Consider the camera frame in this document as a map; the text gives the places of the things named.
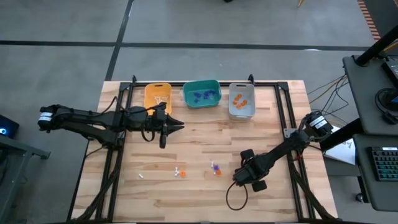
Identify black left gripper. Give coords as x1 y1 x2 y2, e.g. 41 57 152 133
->
144 102 185 149

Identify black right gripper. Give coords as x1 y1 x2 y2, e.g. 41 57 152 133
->
233 148 268 193

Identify teal plastic bin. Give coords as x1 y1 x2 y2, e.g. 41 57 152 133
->
182 79 223 110

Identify yellow plastic bin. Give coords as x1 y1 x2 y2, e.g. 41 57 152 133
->
144 82 173 116

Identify white plastic bin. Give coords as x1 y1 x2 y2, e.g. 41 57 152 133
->
228 82 256 121

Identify white paper sheet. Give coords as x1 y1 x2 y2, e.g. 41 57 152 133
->
325 138 357 166

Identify black desk leg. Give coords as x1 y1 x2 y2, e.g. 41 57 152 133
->
319 118 364 152

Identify grey desk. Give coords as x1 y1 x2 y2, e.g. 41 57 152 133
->
353 133 398 213
341 54 398 137

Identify backlit computer keyboard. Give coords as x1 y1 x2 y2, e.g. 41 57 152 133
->
369 146 398 182

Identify black headphones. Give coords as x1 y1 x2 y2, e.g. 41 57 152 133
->
374 87 398 126

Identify grey metal stand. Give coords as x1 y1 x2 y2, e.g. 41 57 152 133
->
0 135 52 224

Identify black box with blue light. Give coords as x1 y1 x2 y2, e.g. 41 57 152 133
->
0 113 20 139

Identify black laptop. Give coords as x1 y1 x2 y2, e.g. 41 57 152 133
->
381 55 398 88

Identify black slanted pole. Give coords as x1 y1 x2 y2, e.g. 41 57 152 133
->
355 24 398 67

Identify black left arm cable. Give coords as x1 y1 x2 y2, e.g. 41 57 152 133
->
102 95 167 143

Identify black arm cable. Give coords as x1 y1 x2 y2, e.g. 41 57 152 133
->
225 180 249 212
102 95 167 143

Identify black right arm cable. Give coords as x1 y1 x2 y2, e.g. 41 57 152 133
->
225 180 249 212

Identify yellow floor cable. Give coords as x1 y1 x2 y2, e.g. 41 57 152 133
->
309 74 348 105

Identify black floor cable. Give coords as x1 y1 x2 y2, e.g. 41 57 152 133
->
307 74 351 125

